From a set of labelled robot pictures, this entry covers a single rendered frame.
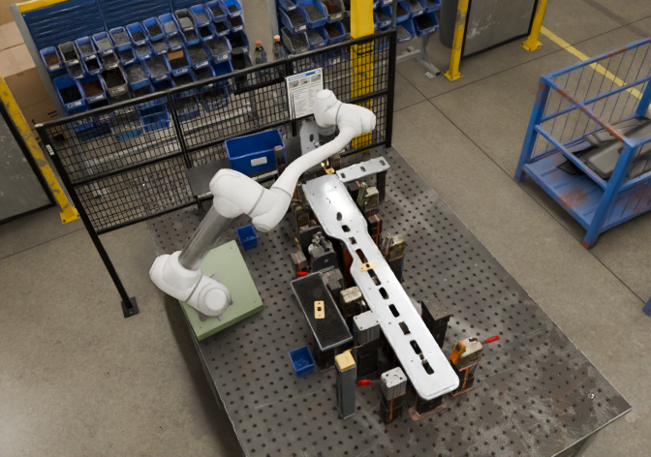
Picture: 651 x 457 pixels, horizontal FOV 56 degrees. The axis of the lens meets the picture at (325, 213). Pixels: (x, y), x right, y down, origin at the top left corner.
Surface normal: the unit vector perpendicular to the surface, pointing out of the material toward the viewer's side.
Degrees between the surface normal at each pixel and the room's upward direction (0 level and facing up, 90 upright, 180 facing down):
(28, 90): 91
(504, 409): 0
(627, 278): 0
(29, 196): 89
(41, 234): 0
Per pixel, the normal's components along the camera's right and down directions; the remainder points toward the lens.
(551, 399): -0.04, -0.67
